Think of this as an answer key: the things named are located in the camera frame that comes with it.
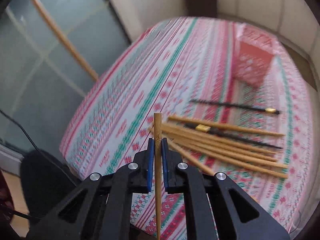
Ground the patterned tablecloth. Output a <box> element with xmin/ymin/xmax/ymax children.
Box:
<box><xmin>60</xmin><ymin>17</ymin><xmax>315</xmax><ymax>230</ymax></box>

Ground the pink perforated utensil holder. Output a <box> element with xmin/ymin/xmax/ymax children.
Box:
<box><xmin>232</xmin><ymin>23</ymin><xmax>277</xmax><ymax>88</ymax></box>

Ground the dark bin with red liner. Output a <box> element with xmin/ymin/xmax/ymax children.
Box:
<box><xmin>184</xmin><ymin>0</ymin><xmax>218</xmax><ymax>18</ymax></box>

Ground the black chopstick gold band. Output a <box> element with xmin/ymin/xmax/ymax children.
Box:
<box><xmin>189</xmin><ymin>99</ymin><xmax>281</xmax><ymax>115</ymax></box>
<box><xmin>184</xmin><ymin>123</ymin><xmax>283</xmax><ymax>150</ymax></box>

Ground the black cable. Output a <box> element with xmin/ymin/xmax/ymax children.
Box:
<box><xmin>0</xmin><ymin>108</ymin><xmax>78</xmax><ymax>188</ymax></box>

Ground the bamboo chopstick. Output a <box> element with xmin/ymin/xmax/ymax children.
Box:
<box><xmin>168</xmin><ymin>115</ymin><xmax>285</xmax><ymax>137</ymax></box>
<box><xmin>153</xmin><ymin>113</ymin><xmax>162</xmax><ymax>240</ymax></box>
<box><xmin>206</xmin><ymin>154</ymin><xmax>289</xmax><ymax>179</ymax></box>
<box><xmin>167</xmin><ymin>139</ymin><xmax>215</xmax><ymax>176</ymax></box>
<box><xmin>173</xmin><ymin>139</ymin><xmax>289</xmax><ymax>168</ymax></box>
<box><xmin>161</xmin><ymin>124</ymin><xmax>276</xmax><ymax>155</ymax></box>
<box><xmin>162</xmin><ymin>126</ymin><xmax>277</xmax><ymax>164</ymax></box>

